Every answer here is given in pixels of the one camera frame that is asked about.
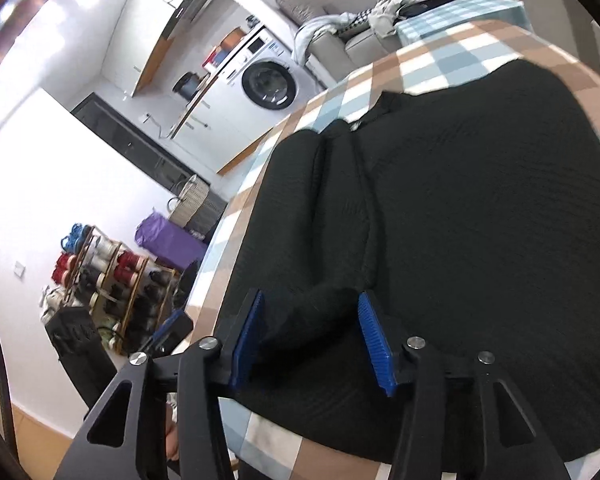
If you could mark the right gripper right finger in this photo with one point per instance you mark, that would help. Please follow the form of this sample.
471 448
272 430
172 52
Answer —
499 436

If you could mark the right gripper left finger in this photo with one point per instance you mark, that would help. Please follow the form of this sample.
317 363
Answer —
124 434

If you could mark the black knit sweater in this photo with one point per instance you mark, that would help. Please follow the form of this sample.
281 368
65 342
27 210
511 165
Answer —
473 215

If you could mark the person's left hand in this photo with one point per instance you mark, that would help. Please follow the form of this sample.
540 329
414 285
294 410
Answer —
172 446

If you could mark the wooden shoe rack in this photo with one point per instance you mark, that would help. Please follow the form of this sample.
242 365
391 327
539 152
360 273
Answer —
126 295

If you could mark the plaid checked blanket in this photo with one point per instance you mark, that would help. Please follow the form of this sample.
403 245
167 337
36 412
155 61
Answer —
454 56

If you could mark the purple plastic bag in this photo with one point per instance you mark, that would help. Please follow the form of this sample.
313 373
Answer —
168 242

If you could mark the woven laundry basket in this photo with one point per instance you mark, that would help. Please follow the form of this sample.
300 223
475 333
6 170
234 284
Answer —
197 209

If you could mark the white washing machine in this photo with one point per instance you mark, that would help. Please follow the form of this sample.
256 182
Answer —
261 84

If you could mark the grey sofa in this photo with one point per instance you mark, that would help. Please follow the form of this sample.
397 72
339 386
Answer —
354 47

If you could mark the light grey blanket on sofa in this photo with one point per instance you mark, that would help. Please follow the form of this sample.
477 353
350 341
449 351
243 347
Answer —
309 30

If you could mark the teal checked cloth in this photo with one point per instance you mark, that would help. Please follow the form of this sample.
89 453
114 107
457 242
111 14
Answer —
459 12

